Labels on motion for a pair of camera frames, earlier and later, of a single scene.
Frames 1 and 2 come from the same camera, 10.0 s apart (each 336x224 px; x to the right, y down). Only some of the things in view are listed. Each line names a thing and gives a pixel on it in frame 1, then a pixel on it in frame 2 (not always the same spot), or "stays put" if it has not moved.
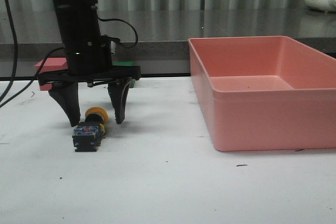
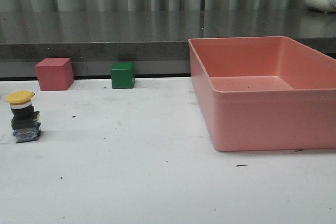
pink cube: (51, 64) stays put
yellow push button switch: (87, 136) -> (25, 124)
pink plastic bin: (266, 93) stays put
